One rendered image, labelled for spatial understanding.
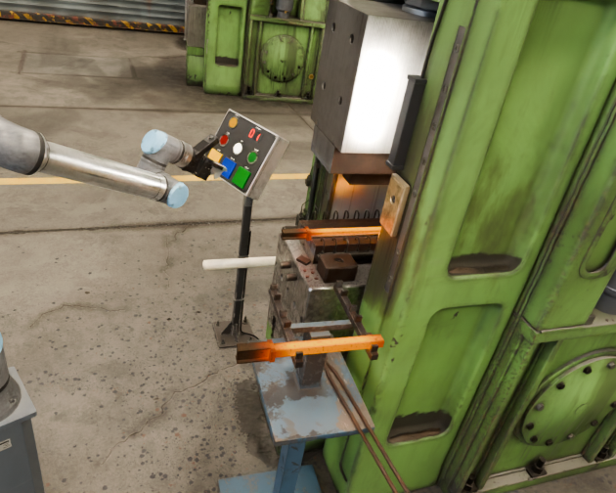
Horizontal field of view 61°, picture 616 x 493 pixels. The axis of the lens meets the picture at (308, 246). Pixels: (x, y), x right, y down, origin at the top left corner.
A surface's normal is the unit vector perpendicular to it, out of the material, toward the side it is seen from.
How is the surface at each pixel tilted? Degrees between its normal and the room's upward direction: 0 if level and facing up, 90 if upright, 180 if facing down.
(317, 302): 90
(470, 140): 89
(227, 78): 90
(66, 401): 0
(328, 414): 0
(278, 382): 0
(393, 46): 90
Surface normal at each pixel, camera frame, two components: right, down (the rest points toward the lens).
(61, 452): 0.15, -0.84
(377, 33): 0.31, 0.54
